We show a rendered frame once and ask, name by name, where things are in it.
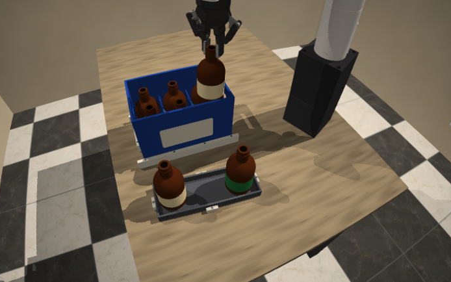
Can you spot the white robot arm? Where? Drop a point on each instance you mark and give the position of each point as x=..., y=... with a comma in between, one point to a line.
x=338, y=23

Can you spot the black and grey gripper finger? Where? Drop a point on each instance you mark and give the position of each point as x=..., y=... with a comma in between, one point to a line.
x=199, y=29
x=220, y=37

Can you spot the blue plastic crate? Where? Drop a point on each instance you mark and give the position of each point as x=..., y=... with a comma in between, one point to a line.
x=179, y=128

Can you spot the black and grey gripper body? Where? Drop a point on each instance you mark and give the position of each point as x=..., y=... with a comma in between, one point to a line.
x=220, y=8

